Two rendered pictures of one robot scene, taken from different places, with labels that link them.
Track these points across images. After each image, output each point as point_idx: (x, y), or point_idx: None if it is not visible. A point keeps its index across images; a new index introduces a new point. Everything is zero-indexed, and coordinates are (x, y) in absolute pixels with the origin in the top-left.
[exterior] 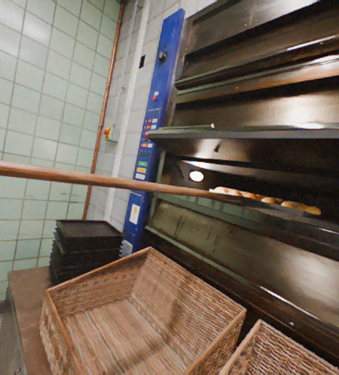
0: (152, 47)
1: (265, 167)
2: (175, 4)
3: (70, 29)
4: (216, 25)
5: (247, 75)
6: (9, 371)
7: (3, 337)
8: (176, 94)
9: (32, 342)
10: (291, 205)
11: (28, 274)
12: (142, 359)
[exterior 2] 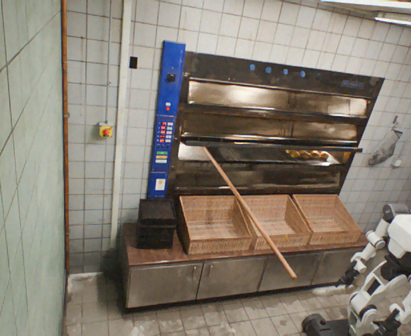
0: (147, 55)
1: None
2: (171, 27)
3: (57, 34)
4: (211, 69)
5: (232, 109)
6: (173, 282)
7: (143, 288)
8: (184, 105)
9: (195, 257)
10: None
11: (137, 257)
12: (214, 232)
